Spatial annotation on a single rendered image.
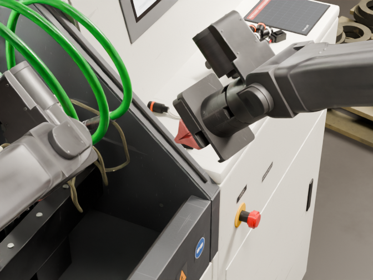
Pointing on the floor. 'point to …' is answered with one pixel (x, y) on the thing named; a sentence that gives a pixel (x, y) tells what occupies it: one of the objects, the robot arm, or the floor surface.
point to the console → (272, 163)
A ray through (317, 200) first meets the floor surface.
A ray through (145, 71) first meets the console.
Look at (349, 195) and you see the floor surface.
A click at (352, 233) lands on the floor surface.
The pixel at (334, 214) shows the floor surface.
